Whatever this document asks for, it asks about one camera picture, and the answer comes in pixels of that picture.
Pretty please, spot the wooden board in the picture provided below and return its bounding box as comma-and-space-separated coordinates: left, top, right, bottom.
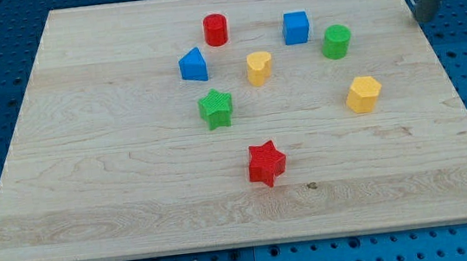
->
0, 0, 467, 261

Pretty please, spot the yellow heart block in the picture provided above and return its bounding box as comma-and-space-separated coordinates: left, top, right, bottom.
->
246, 51, 272, 86

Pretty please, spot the red cylinder block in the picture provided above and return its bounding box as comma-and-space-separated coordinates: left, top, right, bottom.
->
202, 13, 228, 47

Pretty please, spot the yellow hexagon block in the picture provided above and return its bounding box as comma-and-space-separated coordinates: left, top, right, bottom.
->
346, 75, 382, 114

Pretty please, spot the green cylinder block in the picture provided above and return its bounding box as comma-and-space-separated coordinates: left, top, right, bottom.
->
322, 24, 351, 60

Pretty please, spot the green star block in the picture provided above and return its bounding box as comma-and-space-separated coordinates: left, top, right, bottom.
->
197, 88, 234, 131

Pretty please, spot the blue triangle block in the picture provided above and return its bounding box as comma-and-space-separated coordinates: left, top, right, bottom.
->
178, 48, 209, 81

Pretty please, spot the blue cube block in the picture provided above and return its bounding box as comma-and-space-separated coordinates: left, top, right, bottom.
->
282, 11, 310, 46

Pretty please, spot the red star block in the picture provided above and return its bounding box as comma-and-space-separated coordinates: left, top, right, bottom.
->
248, 140, 286, 188

